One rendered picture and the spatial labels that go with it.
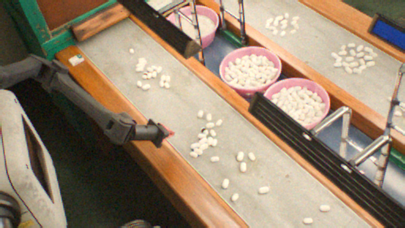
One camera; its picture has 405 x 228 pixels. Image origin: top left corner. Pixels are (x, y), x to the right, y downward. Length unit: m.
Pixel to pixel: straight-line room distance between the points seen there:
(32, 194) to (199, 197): 0.76
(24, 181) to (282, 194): 0.96
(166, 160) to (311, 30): 0.95
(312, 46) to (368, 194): 1.06
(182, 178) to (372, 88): 0.86
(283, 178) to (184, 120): 0.49
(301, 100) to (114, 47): 0.95
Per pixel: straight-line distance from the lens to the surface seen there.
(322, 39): 2.37
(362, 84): 2.17
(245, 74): 2.20
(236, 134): 1.99
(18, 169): 1.16
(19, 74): 1.78
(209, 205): 1.78
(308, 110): 2.06
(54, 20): 2.48
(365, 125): 2.05
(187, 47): 1.84
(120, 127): 1.69
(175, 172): 1.88
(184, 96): 2.15
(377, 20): 1.91
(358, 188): 1.43
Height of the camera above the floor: 2.27
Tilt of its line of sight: 48 degrees down
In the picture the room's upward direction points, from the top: 11 degrees counter-clockwise
